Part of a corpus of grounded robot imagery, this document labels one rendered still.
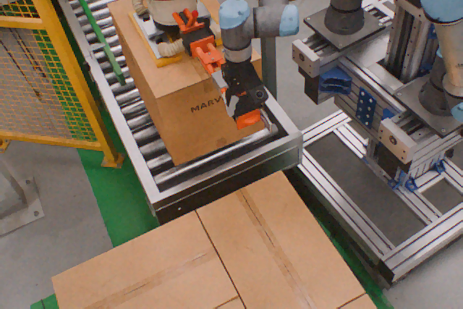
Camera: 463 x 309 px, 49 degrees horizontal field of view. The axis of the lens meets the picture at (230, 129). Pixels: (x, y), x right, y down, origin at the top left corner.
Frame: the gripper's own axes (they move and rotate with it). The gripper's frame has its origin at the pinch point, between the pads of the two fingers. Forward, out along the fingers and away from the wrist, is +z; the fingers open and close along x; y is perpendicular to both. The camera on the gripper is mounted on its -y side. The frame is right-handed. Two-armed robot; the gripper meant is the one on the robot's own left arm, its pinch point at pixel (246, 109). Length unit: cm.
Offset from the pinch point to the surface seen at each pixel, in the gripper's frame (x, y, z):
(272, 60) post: -50, 82, 70
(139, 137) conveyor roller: 28, 64, 67
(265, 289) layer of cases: 9, -25, 67
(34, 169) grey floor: 87, 119, 121
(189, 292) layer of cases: 35, -13, 67
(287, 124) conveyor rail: -33, 35, 62
